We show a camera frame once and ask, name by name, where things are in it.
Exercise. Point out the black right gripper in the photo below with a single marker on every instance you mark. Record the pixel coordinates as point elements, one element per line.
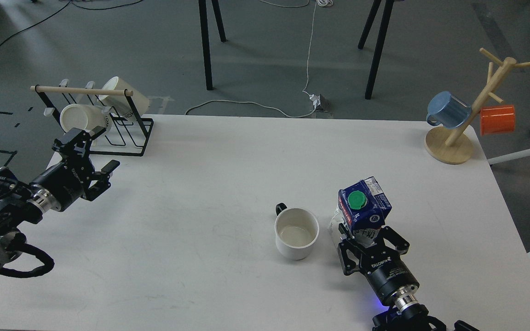
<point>392,281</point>

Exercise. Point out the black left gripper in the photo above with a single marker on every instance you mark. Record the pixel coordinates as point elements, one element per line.
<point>74,177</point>

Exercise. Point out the blue white milk carton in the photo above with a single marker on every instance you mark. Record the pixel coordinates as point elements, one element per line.
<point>362,208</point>

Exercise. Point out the white smiley mug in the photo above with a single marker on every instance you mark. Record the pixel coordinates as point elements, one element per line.
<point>296,231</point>

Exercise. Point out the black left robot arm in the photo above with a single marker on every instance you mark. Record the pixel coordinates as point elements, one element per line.
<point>17,257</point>

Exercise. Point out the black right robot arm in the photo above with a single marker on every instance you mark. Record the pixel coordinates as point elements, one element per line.
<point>413,318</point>

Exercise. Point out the white mug on rack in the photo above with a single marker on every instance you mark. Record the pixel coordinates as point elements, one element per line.
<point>84,117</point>

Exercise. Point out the cream mug on rack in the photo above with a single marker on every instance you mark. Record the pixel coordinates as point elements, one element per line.
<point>120,103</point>

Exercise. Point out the wooden mug tree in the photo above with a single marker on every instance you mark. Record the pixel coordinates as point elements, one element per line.
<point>453,146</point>

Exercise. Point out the blue mug on tree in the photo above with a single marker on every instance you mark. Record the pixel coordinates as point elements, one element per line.
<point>447,110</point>

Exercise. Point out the grey power adapter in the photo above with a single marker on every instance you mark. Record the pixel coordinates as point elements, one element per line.
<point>320,104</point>

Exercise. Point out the orange mug on tree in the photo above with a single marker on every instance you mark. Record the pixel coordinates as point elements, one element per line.
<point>497,119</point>

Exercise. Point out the black table leg left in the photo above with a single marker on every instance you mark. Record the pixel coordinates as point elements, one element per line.
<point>206,52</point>

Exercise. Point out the black table leg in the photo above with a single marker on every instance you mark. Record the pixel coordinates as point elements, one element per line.
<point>206,52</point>
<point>381,37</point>

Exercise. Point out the black table leg right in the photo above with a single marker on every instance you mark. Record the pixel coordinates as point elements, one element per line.
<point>381,37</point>

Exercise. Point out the black wire cup rack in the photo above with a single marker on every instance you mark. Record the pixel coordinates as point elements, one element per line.
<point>112,116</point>

